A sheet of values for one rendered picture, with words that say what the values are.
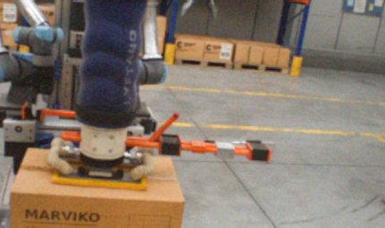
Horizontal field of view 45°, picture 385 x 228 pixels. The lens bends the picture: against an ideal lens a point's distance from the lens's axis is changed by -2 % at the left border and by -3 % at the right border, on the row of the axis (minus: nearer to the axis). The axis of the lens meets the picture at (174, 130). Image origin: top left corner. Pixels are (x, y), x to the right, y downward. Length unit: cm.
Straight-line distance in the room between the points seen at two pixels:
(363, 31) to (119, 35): 1102
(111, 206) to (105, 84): 42
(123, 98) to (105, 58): 15
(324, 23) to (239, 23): 217
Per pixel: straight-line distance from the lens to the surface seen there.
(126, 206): 165
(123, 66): 160
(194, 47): 927
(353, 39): 1226
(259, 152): 184
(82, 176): 170
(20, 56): 221
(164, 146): 174
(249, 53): 966
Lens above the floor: 170
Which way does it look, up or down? 19 degrees down
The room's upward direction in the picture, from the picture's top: 8 degrees clockwise
